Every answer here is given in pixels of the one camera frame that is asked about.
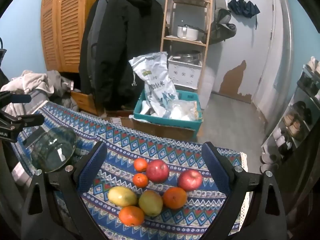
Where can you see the black hanging coat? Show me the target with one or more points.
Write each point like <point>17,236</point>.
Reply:
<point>116,31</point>

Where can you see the white door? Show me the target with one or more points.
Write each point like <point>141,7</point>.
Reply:
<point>244,56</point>

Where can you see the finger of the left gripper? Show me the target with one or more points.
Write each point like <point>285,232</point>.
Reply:
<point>16,122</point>
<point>10,97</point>

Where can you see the white cooking pot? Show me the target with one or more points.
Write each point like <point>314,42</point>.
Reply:
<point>187,32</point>

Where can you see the large orange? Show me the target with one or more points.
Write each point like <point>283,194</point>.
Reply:
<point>174,198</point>
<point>131,216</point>

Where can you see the red apple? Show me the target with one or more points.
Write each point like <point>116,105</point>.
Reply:
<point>189,180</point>
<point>157,171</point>

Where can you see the small tangerine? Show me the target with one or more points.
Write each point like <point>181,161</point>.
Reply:
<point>140,180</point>
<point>140,165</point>

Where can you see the white patterned drawer box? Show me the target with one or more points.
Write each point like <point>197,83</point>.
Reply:
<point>184,74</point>

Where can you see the cardboard box under teal box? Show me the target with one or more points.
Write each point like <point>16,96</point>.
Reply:
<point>170,132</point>

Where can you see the dark glass fruit plate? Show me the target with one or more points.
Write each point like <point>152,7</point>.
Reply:
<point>54,149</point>

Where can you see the yellow pear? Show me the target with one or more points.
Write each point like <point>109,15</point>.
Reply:
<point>122,196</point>
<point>151,203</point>

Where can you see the grey hanging bag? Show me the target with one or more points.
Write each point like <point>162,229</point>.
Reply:
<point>221,28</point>

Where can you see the teal storage box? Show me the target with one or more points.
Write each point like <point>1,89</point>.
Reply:
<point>145,112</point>

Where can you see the patterned blue tablecloth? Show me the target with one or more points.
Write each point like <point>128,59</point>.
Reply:
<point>125,145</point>

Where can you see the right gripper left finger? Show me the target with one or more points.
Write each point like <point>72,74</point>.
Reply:
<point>40,216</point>

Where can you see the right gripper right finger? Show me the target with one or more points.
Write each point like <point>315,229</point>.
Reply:
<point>265,218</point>

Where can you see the wooden louvered wardrobe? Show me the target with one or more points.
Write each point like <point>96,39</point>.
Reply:
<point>62,28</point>

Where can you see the steel steamer pot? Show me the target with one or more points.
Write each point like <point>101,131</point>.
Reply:
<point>188,56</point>

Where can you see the clear plastic bag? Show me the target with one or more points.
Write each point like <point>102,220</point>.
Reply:
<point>184,110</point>

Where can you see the pile of grey clothes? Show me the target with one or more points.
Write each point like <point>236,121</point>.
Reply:
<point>41,87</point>

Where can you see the shoe rack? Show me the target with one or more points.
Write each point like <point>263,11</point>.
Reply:
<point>296,122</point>

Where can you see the wooden drawer box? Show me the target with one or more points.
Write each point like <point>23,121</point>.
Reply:
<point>85,102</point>

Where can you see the large orange front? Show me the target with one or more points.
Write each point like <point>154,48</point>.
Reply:
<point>131,216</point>

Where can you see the white rice bag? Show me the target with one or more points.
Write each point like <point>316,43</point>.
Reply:
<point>159,89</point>

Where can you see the dark folded umbrella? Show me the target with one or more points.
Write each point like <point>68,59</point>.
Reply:
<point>243,8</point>

